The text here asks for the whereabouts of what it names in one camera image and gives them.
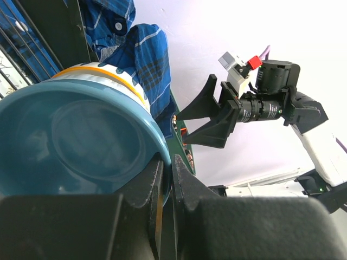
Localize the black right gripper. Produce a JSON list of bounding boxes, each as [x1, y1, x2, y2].
[[177, 74, 241, 148]]

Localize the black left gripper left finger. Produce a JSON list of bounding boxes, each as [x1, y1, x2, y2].
[[1, 154, 164, 259]]

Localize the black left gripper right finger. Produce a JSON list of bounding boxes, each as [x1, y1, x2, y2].
[[172, 155, 346, 259]]

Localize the blue ceramic bowl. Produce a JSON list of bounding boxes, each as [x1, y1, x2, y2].
[[1, 80, 171, 197]]

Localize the white bowl with blue leaves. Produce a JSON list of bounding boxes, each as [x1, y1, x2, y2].
[[51, 62, 150, 112]]

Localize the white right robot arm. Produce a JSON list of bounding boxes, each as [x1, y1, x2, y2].
[[177, 57, 346, 213]]

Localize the green compartment tray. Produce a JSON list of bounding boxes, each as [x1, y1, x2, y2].
[[167, 92, 196, 175]]

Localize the blue plaid shirt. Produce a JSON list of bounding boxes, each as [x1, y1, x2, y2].
[[0, 0, 176, 139]]

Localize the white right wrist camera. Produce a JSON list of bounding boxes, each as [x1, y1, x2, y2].
[[219, 52, 262, 98]]

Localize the black wire dish rack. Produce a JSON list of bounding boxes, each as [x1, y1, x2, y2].
[[1, 1, 99, 98]]

